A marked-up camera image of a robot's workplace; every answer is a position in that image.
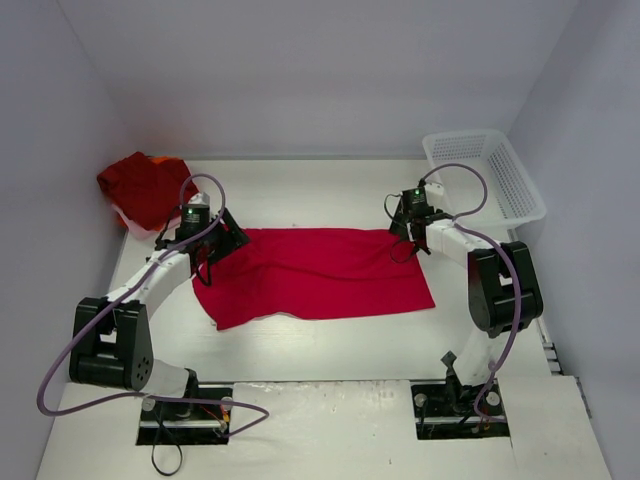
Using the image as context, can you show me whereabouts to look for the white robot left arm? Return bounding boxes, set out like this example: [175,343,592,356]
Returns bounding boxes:
[69,204,250,420]

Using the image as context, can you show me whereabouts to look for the dark red folded t shirt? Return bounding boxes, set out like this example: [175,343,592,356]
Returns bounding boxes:
[97,152,199,229]

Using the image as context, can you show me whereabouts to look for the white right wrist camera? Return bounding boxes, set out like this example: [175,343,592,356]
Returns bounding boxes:
[424,182,445,209]

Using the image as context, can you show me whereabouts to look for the white plastic basket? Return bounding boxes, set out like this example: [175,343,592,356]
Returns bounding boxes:
[422,129,547,239]

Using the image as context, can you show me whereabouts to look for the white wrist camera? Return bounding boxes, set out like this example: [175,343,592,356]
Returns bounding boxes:
[424,182,445,209]
[187,192,210,206]

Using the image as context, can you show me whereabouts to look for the pink folded t shirt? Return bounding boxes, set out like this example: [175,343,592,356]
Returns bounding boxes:
[111,204,162,240]

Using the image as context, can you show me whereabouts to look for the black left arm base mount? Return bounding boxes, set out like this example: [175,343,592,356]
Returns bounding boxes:
[136,385,233,446]

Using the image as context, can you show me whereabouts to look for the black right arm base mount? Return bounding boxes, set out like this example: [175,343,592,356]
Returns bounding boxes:
[410,352,510,441]

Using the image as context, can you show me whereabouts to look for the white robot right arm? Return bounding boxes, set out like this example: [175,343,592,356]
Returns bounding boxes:
[389,183,544,412]

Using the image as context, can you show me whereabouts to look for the magenta t shirt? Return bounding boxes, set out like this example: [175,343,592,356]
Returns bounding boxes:
[192,228,436,331]

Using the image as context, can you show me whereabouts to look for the black loop cable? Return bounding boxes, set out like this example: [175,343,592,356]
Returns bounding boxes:
[152,439,185,476]

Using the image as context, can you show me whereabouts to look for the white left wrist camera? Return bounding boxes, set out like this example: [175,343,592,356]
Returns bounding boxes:
[187,192,210,206]

